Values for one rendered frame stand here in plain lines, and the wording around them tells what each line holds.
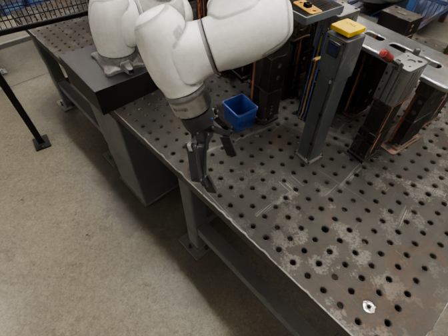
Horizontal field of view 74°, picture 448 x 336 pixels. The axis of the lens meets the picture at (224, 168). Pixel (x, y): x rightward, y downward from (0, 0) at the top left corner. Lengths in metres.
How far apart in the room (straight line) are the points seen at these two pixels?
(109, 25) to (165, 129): 0.42
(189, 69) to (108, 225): 1.37
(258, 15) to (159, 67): 0.20
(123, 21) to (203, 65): 0.72
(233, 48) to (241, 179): 0.54
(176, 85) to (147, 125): 0.64
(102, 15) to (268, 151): 0.76
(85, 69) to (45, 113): 1.37
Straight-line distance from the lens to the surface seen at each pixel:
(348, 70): 0.89
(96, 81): 1.32
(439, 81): 1.07
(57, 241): 1.89
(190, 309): 1.55
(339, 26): 0.84
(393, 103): 1.00
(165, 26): 0.57
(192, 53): 0.57
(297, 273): 0.86
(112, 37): 1.29
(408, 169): 1.21
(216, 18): 0.59
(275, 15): 0.58
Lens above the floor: 1.48
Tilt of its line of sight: 50 degrees down
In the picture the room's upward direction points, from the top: straight up
